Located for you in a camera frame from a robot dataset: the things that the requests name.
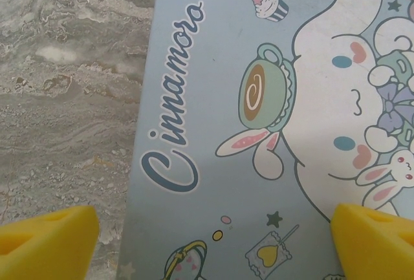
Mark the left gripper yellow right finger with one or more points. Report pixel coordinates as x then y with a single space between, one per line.
378 247

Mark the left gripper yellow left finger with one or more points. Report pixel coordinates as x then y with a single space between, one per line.
45 247

